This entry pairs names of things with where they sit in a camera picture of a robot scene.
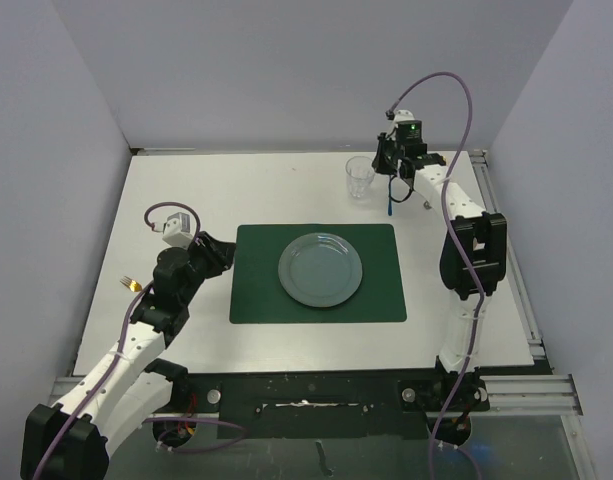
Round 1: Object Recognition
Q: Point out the clear drinking glass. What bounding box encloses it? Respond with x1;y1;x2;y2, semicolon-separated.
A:
345;156;375;199

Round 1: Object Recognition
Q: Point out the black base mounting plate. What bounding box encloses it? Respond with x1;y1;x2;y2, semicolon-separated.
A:
158;368;490;440

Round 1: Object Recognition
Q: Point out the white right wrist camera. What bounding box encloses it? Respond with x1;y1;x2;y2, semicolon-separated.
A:
392;109;416;125

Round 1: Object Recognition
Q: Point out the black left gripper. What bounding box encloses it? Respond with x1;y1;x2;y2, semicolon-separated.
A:
178;231;236;304

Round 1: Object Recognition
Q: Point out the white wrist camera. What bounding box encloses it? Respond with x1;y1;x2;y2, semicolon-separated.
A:
162;212;193;249
392;109;416;125

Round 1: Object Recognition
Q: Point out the dark green placemat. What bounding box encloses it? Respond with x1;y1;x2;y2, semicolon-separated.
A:
230;224;407;324

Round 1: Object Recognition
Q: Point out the blue metal fork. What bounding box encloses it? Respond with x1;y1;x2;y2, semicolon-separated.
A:
387;176;393;217

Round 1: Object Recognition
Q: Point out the gold fork with green handle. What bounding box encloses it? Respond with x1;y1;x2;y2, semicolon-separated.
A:
120;276;152;293

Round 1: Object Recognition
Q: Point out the teal ceramic plate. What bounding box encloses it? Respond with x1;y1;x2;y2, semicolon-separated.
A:
278;232;363;308

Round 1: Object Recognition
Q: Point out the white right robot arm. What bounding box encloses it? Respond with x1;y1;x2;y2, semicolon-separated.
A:
372;110;507;372

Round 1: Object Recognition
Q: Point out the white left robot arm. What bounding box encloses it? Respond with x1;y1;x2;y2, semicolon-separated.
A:
20;232;236;479

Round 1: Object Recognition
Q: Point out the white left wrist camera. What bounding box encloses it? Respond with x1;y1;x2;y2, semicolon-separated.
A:
162;212;193;249

